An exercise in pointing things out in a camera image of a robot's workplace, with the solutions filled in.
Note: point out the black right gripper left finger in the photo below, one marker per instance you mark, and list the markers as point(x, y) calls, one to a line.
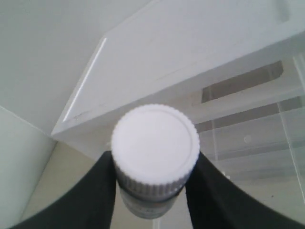
point(88, 205)

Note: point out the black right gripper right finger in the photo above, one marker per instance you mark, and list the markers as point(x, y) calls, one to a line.
point(214, 202)

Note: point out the clear drawer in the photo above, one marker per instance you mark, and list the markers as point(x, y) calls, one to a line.
point(252, 129)

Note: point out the white capped small bottle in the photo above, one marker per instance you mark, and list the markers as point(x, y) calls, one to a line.
point(154, 148)

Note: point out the white plastic drawer cabinet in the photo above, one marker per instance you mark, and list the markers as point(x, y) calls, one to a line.
point(173, 47)

